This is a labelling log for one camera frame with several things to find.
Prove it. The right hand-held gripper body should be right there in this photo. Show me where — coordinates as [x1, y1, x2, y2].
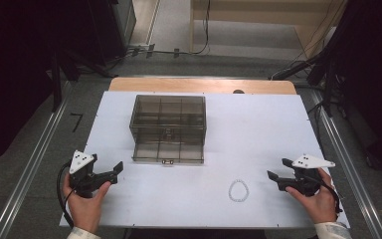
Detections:
[277, 153, 336, 197]

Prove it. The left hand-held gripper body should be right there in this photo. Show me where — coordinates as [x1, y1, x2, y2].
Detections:
[68, 149, 119, 199]

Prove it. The bead bracelet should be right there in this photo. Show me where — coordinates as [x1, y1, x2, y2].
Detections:
[228, 179, 250, 203]

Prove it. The smoky transparent drawer box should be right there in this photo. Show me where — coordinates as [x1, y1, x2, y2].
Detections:
[128, 94, 208, 166]

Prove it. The person's right hand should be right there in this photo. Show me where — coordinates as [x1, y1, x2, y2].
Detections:
[285, 166, 338, 225]

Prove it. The person's left hand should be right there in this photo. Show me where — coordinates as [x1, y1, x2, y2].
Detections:
[62, 172, 112, 235]

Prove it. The white board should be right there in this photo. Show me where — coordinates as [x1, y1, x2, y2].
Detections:
[59, 91, 351, 230]

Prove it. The black stand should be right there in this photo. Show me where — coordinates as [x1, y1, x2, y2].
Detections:
[48, 46, 81, 114]

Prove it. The wooden table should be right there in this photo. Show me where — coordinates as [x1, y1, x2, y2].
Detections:
[107, 77, 298, 96]

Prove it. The dark curtain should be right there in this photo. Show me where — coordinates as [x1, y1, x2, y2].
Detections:
[306, 0, 382, 177]
[0, 0, 127, 173]

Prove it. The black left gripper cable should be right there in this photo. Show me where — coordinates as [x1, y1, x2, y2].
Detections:
[56, 160, 76, 229]

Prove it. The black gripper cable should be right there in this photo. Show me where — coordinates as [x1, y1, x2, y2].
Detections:
[56, 160, 76, 229]
[316, 178, 344, 214]

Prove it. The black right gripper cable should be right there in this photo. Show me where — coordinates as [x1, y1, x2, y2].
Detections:
[316, 178, 344, 214]

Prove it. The aluminium rail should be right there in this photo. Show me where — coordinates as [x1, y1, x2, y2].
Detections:
[0, 81, 75, 239]
[307, 87, 382, 239]

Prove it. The black floor cable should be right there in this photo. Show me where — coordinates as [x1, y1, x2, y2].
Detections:
[113, 0, 212, 63]

